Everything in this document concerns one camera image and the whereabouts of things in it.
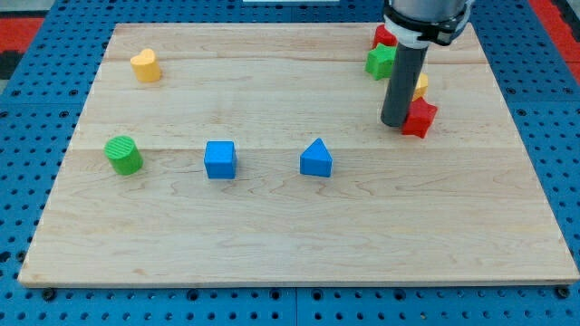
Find green star block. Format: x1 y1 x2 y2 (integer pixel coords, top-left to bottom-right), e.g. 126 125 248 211
365 43 396 81

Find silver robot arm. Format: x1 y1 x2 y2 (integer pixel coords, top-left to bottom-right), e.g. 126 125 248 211
383 0 475 49

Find wooden board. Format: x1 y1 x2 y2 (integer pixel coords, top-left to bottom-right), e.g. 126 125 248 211
18 24 579 288

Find blue triangle block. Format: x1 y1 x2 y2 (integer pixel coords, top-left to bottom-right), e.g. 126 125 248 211
299 138 333 177

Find yellow heart block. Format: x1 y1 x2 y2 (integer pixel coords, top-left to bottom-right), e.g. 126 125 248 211
130 48 161 82

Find red block at back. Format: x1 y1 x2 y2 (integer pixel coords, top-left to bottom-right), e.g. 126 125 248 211
372 24 398 49

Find red star block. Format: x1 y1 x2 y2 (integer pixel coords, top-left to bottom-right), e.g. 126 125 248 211
401 98 438 139

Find blue cube block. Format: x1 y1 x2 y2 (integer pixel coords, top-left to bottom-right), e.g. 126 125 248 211
204 140 237 179

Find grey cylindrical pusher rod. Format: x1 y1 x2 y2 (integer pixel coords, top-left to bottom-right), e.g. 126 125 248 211
381 43 428 127

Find green cylinder block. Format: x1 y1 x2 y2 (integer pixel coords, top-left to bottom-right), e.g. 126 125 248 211
104 135 143 176

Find yellow block behind rod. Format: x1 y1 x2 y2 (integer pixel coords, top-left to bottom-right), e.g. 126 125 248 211
411 72 429 101

